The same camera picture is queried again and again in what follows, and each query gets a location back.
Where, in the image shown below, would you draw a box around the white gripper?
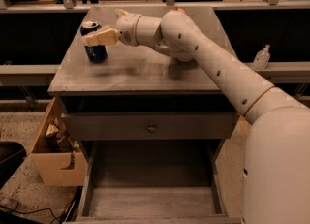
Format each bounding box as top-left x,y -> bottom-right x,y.
81,9 -> 141,47

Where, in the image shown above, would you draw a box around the blue pepsi can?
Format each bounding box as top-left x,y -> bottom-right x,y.
80,20 -> 108,63

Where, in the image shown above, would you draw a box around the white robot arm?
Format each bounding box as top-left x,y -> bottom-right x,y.
82,10 -> 310,224

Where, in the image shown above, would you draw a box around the grey drawer cabinet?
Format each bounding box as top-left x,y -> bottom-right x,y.
47,5 -> 253,224

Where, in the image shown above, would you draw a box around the open grey middle drawer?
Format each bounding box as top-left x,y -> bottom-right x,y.
65,140 -> 241,224

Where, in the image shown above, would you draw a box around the red apple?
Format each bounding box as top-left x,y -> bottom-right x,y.
170,7 -> 186,14

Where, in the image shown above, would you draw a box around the white bowl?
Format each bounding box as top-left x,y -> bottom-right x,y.
176,55 -> 193,62

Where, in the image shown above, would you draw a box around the snack items in crate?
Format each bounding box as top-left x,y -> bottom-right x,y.
46,117 -> 80,170

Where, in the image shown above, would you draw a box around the clear sanitizer bottle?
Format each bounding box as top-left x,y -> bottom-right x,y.
253,45 -> 270,70

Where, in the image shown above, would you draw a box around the wooden crate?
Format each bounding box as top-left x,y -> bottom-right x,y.
30,99 -> 88,186

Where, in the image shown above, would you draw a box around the black chair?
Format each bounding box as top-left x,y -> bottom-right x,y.
0,141 -> 26,189

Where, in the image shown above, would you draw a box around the black floor cable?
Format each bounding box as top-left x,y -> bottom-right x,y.
0,187 -> 81,224

